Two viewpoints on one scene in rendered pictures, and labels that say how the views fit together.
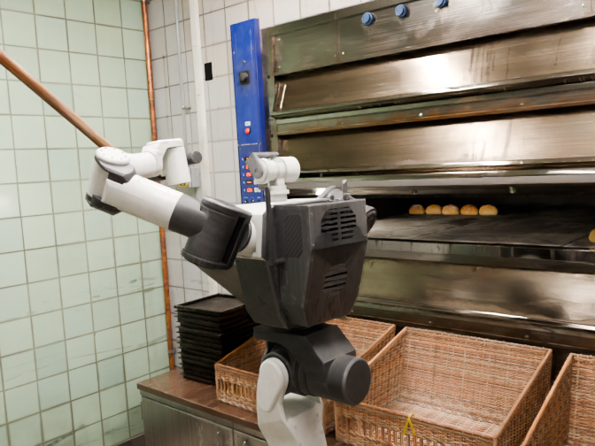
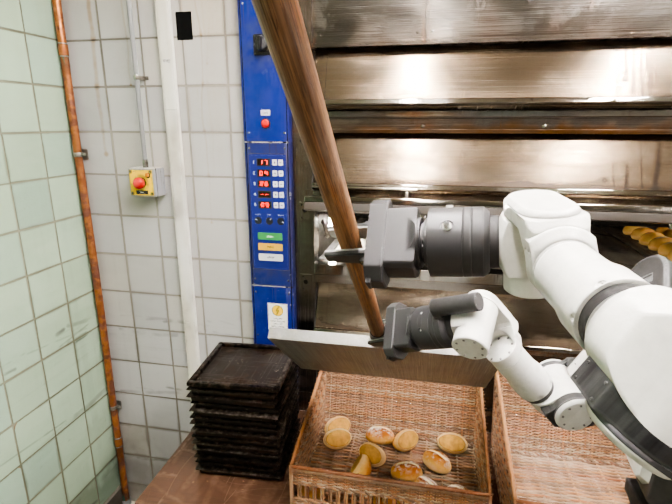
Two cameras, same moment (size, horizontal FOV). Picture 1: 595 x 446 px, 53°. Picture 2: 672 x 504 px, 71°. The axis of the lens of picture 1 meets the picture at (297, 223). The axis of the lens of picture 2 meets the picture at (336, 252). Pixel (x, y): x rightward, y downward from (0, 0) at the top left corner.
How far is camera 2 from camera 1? 1.52 m
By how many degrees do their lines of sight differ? 31
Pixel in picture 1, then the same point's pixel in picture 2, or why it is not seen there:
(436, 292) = (537, 330)
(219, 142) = (203, 133)
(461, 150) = (597, 174)
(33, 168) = not seen: outside the picture
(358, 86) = (455, 79)
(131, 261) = (55, 304)
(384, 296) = not seen: hidden behind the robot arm
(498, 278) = not seen: hidden behind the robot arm
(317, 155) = (379, 164)
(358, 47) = (457, 25)
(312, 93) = (379, 80)
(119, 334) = (48, 413)
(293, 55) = (346, 21)
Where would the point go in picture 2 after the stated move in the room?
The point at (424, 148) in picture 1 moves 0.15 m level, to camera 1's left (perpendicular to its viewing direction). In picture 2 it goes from (544, 167) to (511, 169)
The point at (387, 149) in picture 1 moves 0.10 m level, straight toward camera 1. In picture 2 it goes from (490, 165) to (512, 168)
